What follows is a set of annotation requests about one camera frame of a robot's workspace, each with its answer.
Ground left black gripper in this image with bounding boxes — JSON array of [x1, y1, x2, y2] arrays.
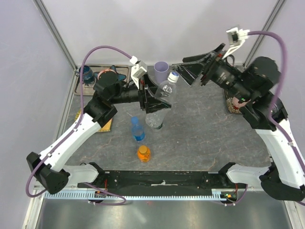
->
[[110, 73, 172, 114]]

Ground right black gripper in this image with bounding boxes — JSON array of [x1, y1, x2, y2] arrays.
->
[[172, 42, 254, 102]]

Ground clear plastic bottle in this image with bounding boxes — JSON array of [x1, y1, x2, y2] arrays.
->
[[145, 80, 177, 129]]

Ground blue white bottle cap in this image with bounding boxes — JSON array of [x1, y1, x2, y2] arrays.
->
[[167, 72, 180, 83]]

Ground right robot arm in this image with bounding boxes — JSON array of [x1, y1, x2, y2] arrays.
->
[[172, 45, 305, 202]]

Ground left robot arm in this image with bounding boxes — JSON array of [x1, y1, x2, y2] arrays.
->
[[26, 70, 171, 194]]

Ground green label water bottle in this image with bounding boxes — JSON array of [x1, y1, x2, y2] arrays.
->
[[152, 119, 163, 130]]

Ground blue label water bottle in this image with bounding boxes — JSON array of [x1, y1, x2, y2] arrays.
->
[[131, 116, 145, 142]]

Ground orange juice bottle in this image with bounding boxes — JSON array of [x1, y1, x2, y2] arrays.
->
[[137, 145, 151, 162]]

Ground purple plastic cup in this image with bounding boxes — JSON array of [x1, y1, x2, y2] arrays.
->
[[154, 61, 169, 84]]

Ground blue star-shaped dish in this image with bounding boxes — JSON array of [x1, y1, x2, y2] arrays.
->
[[93, 65, 127, 86]]

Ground red patterned bowl left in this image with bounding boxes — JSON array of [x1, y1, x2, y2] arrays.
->
[[97, 68, 116, 80]]

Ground pink white mug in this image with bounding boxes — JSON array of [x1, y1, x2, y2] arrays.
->
[[232, 97, 248, 108]]

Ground yellow bamboo mat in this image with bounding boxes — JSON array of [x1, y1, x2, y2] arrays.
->
[[74, 110, 113, 133]]

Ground dark floral square plate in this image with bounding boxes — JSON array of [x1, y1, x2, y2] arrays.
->
[[224, 90, 242, 115]]

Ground metal tray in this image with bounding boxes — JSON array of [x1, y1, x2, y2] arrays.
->
[[74, 64, 132, 96]]

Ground dark blue mug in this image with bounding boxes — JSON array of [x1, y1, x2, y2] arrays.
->
[[76, 65, 93, 81]]

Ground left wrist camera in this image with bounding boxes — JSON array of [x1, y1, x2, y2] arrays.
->
[[130, 56, 147, 89]]

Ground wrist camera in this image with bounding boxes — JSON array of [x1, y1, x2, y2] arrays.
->
[[223, 27, 250, 59], [130, 56, 147, 89]]

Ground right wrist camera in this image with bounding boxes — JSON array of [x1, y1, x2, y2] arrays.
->
[[223, 27, 250, 59]]

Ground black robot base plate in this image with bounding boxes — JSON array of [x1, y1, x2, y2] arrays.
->
[[92, 169, 246, 197]]

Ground slotted cable duct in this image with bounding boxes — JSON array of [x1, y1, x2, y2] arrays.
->
[[43, 189, 237, 201]]

